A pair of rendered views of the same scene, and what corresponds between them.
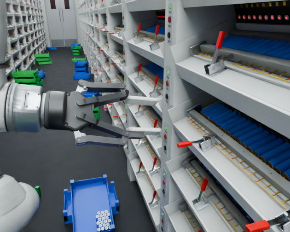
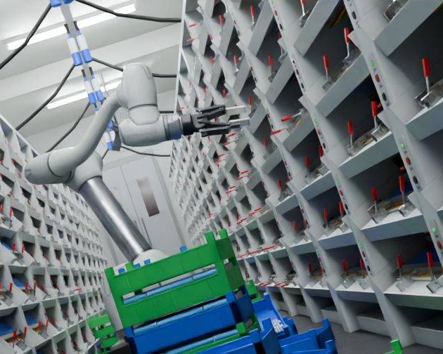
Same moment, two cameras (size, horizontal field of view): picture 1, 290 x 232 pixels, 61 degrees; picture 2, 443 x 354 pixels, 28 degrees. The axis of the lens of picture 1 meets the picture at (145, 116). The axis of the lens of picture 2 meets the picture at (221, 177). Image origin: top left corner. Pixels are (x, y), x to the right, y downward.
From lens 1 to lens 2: 261 cm
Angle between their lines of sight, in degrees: 29
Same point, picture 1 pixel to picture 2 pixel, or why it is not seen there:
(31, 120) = (176, 125)
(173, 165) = (299, 182)
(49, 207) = not seen: outside the picture
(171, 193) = (309, 213)
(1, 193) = (157, 254)
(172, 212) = (319, 236)
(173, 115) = (279, 135)
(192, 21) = (266, 62)
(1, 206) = not seen: hidden behind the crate
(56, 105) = (186, 116)
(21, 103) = (170, 118)
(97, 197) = not seen: hidden behind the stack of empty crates
